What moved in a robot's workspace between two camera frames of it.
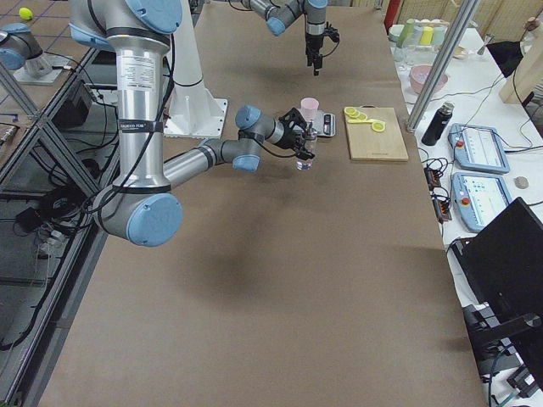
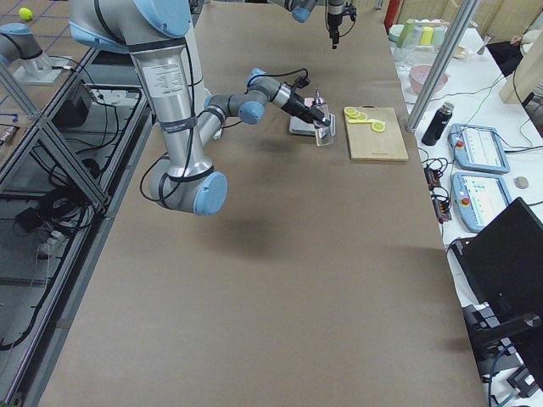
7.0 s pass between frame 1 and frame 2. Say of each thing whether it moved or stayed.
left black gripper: moved
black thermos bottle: stayed
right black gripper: moved
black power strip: stayed
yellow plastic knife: stayed
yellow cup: stayed
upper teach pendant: stayed
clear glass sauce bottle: moved
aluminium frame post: stayed
